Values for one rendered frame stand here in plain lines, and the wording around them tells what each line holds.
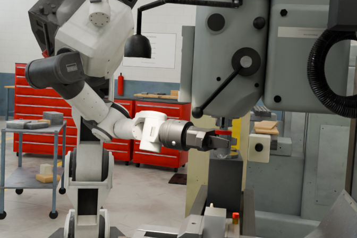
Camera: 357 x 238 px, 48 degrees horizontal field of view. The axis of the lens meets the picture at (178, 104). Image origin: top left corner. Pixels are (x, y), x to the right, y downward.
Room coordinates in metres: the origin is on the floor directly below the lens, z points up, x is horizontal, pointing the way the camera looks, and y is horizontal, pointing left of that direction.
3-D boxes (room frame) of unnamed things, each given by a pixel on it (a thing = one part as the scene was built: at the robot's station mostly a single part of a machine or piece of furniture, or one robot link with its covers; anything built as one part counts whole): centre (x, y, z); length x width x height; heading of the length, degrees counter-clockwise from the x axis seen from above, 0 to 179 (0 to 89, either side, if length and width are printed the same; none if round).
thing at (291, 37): (1.07, -0.32, 1.47); 0.24 x 0.19 x 0.26; 170
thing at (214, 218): (0.97, -0.11, 1.05); 0.06 x 0.05 x 0.06; 172
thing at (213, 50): (1.10, -0.13, 1.47); 0.21 x 0.19 x 0.32; 170
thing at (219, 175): (1.51, -0.19, 1.04); 0.22 x 0.12 x 0.20; 175
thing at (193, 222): (0.98, -0.05, 1.03); 0.12 x 0.06 x 0.04; 172
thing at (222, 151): (1.10, -0.13, 1.23); 0.05 x 0.05 x 0.06
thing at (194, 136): (1.15, -0.05, 1.24); 0.13 x 0.12 x 0.10; 150
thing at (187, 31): (1.12, -0.02, 1.44); 0.04 x 0.04 x 0.21; 80
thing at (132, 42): (1.06, 0.11, 1.48); 0.07 x 0.07 x 0.06
